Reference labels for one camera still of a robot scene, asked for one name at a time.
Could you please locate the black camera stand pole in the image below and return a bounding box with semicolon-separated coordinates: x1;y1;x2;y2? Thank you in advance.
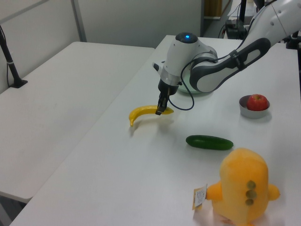
0;24;28;89

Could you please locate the small metal bowl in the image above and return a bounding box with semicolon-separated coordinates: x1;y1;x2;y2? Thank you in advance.
239;95;271;119

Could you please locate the black clamp stand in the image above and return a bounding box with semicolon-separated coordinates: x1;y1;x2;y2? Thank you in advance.
285;30;301;49

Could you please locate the green cucumber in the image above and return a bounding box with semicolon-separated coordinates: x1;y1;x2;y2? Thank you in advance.
185;135;234;151

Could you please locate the yellow banana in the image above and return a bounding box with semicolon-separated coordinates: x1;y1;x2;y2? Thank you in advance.
128;105;175;128

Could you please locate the pale green plastic plate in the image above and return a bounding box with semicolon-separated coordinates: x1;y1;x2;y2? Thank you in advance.
177;70;214;95

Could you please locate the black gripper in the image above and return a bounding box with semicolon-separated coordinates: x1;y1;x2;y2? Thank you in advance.
156;80;181;116

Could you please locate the grey aluminium partition post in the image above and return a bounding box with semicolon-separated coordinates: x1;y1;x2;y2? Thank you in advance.
71;0;87;43

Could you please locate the orange plush toy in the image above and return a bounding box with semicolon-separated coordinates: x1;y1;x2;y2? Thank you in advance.
206;147;281;226

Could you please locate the black monitor stand pole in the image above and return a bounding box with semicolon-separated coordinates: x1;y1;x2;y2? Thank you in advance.
239;0;247;23

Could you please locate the brown wooden panel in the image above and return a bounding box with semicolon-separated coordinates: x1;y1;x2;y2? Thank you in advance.
204;0;223;19

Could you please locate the black equipment box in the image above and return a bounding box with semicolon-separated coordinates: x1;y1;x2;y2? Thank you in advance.
225;19;250;40

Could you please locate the white side table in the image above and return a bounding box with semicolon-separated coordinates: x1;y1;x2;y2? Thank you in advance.
0;41;156;204

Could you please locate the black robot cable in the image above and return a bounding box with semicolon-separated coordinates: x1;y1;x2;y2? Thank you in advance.
168;14;257;111

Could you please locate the paper tag of plush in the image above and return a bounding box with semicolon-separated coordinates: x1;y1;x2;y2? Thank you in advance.
193;184;208;210

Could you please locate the red apple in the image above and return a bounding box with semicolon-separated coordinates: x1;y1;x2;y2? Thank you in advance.
246;94;269;112

